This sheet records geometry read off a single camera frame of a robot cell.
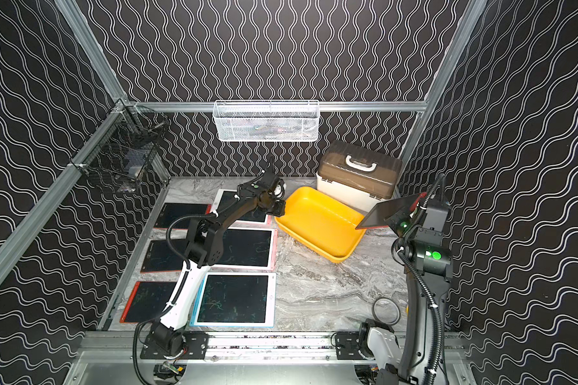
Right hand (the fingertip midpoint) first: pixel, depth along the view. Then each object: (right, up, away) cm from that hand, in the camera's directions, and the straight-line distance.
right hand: (397, 210), depth 70 cm
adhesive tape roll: (+2, -35, +12) cm, 37 cm away
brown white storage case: (-4, +13, +25) cm, 29 cm away
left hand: (-34, 0, +32) cm, 47 cm away
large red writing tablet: (-82, -33, +15) cm, 89 cm away
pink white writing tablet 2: (-48, -17, +29) cm, 59 cm away
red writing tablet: (+5, -4, +29) cm, 29 cm away
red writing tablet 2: (-85, -1, +40) cm, 94 cm away
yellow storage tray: (-17, -7, +36) cm, 40 cm away
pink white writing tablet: (-62, +5, +44) cm, 76 cm away
